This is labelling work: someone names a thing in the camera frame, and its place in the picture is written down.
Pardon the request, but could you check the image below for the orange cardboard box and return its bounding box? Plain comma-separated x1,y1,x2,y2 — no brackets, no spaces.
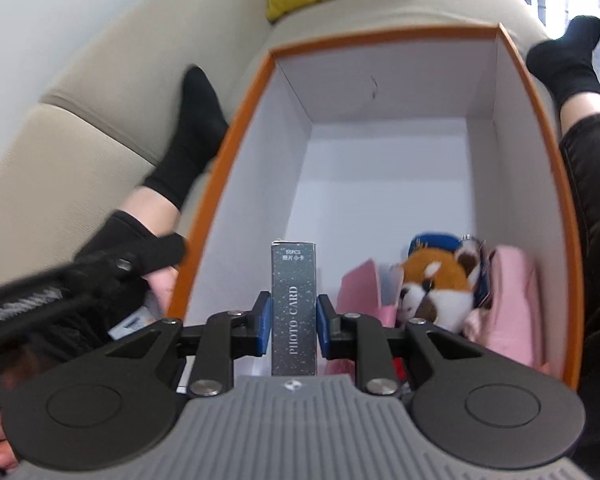
166,22,581,393

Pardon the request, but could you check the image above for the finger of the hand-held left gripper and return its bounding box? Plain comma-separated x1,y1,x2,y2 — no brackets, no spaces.
112,232,188,278

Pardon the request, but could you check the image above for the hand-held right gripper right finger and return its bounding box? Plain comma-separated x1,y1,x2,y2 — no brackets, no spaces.
316,294,485,396

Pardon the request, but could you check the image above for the red panda plush toy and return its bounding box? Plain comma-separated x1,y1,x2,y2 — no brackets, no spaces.
397,231,496,333

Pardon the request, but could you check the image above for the person's left leg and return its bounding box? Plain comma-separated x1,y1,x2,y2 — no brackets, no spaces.
75,65,230,281

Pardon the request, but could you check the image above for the beige sofa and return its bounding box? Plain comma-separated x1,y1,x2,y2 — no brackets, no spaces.
0,0,553,321

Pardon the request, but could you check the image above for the pink pouch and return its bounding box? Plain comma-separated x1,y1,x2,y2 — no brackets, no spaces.
462,245,548,368

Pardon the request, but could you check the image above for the dark speckled card box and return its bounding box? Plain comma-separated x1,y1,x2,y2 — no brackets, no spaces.
270,240,320,378

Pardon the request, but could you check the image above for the blue white packet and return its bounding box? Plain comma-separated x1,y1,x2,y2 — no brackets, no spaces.
107,307,156,341

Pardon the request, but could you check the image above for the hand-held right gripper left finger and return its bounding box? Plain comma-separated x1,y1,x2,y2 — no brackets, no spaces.
105,291,273,398

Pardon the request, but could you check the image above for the person's right leg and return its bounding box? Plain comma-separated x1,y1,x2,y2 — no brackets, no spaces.
526,16,600,461

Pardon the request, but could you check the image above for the person's leg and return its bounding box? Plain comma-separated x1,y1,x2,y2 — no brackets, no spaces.
75,65,230,281
526,16,600,461

